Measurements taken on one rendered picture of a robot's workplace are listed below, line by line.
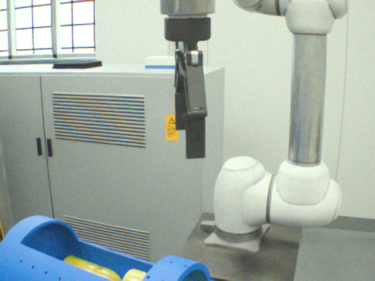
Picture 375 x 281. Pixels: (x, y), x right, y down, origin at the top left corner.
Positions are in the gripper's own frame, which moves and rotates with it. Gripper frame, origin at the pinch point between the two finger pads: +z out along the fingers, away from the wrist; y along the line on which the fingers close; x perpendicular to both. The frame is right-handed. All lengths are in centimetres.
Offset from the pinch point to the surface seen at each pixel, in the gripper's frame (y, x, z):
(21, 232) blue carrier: 19, 39, 29
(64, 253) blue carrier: 33, 32, 46
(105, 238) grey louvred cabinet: 165, 33, 129
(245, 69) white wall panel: 257, -85, 39
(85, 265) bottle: 24, 25, 44
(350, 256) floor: 161, -152, 170
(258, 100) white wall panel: 250, -94, 65
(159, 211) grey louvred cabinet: 150, -3, 102
